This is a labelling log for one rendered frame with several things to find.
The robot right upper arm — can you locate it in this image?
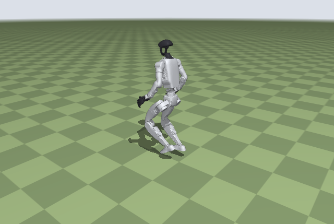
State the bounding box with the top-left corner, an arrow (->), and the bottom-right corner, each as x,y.
177,59 -> 188,82

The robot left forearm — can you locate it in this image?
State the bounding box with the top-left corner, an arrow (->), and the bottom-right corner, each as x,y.
145,81 -> 158,99

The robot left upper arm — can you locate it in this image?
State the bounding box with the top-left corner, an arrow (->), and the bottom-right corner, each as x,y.
155,61 -> 165,88

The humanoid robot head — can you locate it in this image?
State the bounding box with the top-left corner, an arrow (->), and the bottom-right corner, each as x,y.
158,40 -> 173,59

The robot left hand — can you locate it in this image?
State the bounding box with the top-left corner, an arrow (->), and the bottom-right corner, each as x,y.
137,96 -> 150,108

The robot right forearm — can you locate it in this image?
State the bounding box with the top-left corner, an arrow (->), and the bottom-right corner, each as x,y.
174,80 -> 186,92

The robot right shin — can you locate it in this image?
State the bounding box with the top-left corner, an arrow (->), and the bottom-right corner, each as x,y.
163,120 -> 182,146

